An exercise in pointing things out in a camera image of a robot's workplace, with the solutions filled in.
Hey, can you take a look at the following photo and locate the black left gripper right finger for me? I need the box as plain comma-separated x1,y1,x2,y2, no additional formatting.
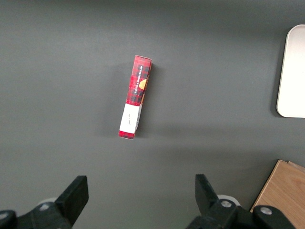
185,174,296,229

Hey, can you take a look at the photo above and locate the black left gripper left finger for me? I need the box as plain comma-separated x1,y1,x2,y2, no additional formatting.
0,176,90,229

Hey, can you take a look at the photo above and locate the wooden drawer cabinet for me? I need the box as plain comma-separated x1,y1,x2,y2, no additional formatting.
250,159,305,229

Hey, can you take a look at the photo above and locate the red plaid shortbread box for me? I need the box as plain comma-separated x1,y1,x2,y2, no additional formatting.
118,55,153,140

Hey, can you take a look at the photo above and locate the beige plastic tray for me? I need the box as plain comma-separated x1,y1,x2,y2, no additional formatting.
276,24,305,118

